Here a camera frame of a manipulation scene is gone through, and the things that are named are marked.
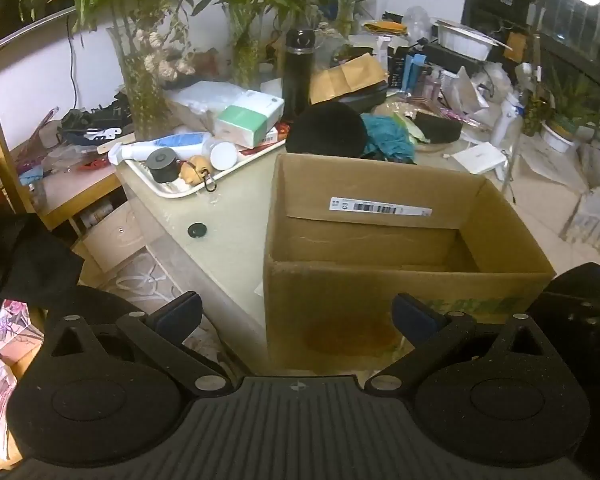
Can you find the small black disc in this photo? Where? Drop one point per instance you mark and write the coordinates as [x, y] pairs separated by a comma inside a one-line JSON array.
[[197, 230]]

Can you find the brown paper envelope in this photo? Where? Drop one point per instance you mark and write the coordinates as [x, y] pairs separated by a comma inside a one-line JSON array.
[[345, 77]]

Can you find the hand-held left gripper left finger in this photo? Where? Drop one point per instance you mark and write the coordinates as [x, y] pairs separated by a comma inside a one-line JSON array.
[[182, 312]]

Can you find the white flat box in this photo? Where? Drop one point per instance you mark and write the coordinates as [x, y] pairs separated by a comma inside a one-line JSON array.
[[480, 157]]

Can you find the black fluffy hat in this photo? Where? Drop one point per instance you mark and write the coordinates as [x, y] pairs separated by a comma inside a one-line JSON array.
[[325, 130]]

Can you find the black grey cylinder gadget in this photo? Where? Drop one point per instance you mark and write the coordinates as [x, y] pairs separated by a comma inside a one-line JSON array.
[[162, 165]]

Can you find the clear plastic bag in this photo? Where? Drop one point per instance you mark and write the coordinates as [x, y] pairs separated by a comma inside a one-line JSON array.
[[417, 20]]

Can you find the black thermos bottle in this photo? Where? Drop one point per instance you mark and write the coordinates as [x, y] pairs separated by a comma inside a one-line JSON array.
[[297, 80]]

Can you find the green white tissue pack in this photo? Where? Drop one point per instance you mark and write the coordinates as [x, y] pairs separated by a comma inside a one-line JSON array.
[[247, 120]]

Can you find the pink printed box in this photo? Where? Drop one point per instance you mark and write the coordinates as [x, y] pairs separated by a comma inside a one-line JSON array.
[[15, 330]]

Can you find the beige drawer cabinet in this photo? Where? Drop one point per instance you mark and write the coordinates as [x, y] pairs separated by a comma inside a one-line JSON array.
[[110, 235]]

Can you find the blue carton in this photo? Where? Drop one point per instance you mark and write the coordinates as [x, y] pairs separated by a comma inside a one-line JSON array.
[[412, 72]]

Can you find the yellow brown pouch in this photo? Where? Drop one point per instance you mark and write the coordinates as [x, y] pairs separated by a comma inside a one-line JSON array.
[[385, 27]]

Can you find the black white gadget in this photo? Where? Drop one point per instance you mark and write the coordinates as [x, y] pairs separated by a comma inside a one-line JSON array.
[[95, 120]]

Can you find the green packet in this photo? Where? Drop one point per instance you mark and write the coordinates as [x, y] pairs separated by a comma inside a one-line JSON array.
[[410, 127]]

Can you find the white handheld gimbal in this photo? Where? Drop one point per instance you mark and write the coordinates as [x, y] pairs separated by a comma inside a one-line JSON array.
[[502, 125]]

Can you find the black box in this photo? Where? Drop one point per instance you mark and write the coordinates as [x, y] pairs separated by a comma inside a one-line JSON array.
[[450, 57]]

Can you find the black pan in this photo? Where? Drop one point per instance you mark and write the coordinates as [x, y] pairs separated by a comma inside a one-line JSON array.
[[370, 97]]

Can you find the white plastic bag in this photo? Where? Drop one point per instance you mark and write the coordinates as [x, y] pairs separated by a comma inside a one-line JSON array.
[[205, 97]]

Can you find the brown cardboard box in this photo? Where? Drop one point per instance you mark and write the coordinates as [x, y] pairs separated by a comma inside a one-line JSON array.
[[330, 300]]

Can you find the white blue lotion bottle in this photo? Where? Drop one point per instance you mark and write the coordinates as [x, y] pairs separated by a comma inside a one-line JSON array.
[[170, 145]]

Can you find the black flat pouch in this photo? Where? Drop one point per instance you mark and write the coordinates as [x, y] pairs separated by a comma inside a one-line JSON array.
[[437, 130]]

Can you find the glass vase with dried daisies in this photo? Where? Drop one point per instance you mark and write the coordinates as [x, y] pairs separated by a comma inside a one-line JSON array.
[[145, 105]]

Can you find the potted plant in white pot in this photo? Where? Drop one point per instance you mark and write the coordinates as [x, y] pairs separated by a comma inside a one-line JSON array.
[[557, 137]]

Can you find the black framed window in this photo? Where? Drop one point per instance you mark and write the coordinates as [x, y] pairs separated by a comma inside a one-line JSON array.
[[580, 25]]

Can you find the black cloth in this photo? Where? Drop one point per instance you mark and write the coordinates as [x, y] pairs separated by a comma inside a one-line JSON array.
[[25, 260]]

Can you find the red snack packet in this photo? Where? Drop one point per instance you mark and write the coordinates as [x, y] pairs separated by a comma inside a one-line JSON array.
[[275, 133]]

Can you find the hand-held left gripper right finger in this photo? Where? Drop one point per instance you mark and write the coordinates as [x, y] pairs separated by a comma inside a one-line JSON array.
[[410, 312]]

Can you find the teal bath loofah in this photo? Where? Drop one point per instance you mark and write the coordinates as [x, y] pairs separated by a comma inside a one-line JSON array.
[[387, 137]]

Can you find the white takeaway container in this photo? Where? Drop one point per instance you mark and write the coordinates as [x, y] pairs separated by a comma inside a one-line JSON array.
[[462, 40]]

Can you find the white round jar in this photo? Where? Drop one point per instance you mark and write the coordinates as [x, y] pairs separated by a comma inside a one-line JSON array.
[[223, 156]]

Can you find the white plastic tray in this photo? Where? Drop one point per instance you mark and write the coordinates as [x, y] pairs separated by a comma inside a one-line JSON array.
[[170, 191]]

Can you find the small pink bottle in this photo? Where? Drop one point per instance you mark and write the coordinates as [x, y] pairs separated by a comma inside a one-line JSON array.
[[432, 85]]

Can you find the white crumpled paper bag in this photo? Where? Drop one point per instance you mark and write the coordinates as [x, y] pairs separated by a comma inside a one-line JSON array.
[[460, 92]]

